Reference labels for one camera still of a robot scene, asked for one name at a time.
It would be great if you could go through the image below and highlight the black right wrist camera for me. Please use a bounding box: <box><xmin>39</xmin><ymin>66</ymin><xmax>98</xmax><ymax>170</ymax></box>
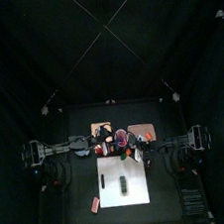
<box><xmin>126</xmin><ymin>132</ymin><xmax>140</xmax><ymax>150</ymax></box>

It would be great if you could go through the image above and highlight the grey bowl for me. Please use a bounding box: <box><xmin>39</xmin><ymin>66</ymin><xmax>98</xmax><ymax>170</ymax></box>
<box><xmin>72</xmin><ymin>143</ymin><xmax>93</xmax><ymax>159</ymax></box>

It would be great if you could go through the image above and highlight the wooden board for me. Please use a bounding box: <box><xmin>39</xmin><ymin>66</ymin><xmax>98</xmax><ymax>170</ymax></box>
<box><xmin>126</xmin><ymin>122</ymin><xmax>158</xmax><ymax>145</ymax></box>

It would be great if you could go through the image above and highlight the small red block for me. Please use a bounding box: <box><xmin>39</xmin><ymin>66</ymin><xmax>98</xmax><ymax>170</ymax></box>
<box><xmin>89</xmin><ymin>195</ymin><xmax>102</xmax><ymax>215</ymax></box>

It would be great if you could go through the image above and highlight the grey frame clamp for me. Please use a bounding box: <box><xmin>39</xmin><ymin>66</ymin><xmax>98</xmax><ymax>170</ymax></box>
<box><xmin>213</xmin><ymin>8</ymin><xmax>224</xmax><ymax>21</ymax></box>

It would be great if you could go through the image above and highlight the grey frame corner bracket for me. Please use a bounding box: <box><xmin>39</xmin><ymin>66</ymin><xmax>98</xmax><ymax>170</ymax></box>
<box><xmin>171</xmin><ymin>91</ymin><xmax>181</xmax><ymax>103</ymax></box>
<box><xmin>40</xmin><ymin>104</ymin><xmax>51</xmax><ymax>116</ymax></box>

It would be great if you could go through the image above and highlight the red small object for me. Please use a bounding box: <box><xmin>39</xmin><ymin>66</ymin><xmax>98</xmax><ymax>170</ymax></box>
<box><xmin>118</xmin><ymin>148</ymin><xmax>134</xmax><ymax>162</ymax></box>

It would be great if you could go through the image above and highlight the red plastic cup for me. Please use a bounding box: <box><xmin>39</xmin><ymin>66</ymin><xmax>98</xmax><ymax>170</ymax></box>
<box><xmin>112</xmin><ymin>127</ymin><xmax>131</xmax><ymax>150</ymax></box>

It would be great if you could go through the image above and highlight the white cutting board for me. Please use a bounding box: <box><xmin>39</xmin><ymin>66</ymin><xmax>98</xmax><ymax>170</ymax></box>
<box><xmin>93</xmin><ymin>151</ymin><xmax>151</xmax><ymax>210</ymax></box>

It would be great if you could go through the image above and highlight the red utensil handle with hole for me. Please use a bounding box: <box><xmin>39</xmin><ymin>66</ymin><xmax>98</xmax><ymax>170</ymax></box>
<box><xmin>120</xmin><ymin>137</ymin><xmax>129</xmax><ymax>149</ymax></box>

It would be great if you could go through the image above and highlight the patterned block with green oval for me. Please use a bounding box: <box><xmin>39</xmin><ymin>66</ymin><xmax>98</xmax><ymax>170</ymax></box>
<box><xmin>117</xmin><ymin>174</ymin><xmax>130</xmax><ymax>197</ymax></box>

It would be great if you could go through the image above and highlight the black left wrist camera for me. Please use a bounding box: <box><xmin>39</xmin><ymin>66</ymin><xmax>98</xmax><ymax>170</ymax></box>
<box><xmin>95</xmin><ymin>123</ymin><xmax>113</xmax><ymax>141</ymax></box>

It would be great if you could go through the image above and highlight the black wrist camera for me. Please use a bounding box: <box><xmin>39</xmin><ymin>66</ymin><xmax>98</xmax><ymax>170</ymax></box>
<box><xmin>95</xmin><ymin>123</ymin><xmax>113</xmax><ymax>141</ymax></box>
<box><xmin>126</xmin><ymin>132</ymin><xmax>140</xmax><ymax>150</ymax></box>

